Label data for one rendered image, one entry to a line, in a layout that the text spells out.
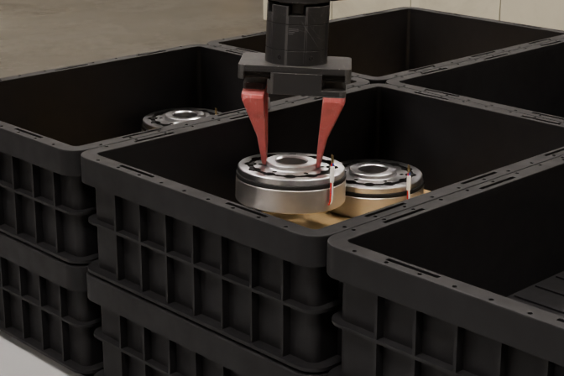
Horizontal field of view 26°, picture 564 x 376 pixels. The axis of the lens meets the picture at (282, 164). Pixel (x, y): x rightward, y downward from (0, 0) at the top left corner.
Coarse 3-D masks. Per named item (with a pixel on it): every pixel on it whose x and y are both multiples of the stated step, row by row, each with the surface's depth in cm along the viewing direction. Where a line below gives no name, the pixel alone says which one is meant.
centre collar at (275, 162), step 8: (272, 160) 114; (280, 160) 116; (288, 160) 116; (296, 160) 116; (304, 160) 116; (312, 160) 115; (272, 168) 113; (280, 168) 113; (288, 168) 113; (296, 168) 113; (304, 168) 113; (312, 168) 114
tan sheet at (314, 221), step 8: (424, 192) 128; (280, 216) 121; (288, 216) 121; (296, 216) 121; (304, 216) 121; (312, 216) 121; (320, 216) 121; (328, 216) 121; (336, 216) 121; (304, 224) 119; (312, 224) 119; (320, 224) 119; (328, 224) 119
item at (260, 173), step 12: (252, 156) 118; (312, 156) 119; (324, 156) 119; (240, 168) 114; (252, 168) 114; (264, 168) 114; (324, 168) 114; (336, 168) 115; (264, 180) 111; (276, 180) 110; (288, 180) 110; (300, 180) 110; (312, 180) 110; (324, 180) 111; (336, 180) 112
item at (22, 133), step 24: (192, 48) 151; (216, 48) 150; (48, 72) 137; (72, 72) 140; (192, 120) 117; (0, 144) 115; (24, 144) 112; (48, 144) 109; (96, 144) 109; (48, 168) 110; (72, 168) 108
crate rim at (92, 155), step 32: (352, 96) 129; (416, 96) 128; (192, 128) 114; (96, 160) 105; (544, 160) 105; (128, 192) 102; (160, 192) 98; (192, 192) 96; (448, 192) 96; (192, 224) 96; (224, 224) 93; (256, 224) 90; (288, 224) 89; (352, 224) 89; (288, 256) 88; (320, 256) 87
